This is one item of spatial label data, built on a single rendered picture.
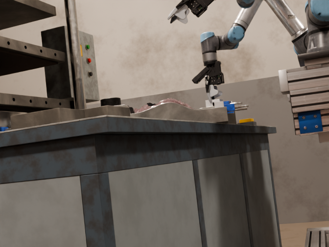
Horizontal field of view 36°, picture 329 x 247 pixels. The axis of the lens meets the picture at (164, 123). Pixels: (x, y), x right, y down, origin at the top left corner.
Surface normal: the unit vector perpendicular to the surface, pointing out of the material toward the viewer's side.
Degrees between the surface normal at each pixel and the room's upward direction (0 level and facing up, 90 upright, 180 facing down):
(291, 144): 90
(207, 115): 90
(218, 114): 90
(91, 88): 90
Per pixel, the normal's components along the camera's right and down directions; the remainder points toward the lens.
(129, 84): -0.29, -0.04
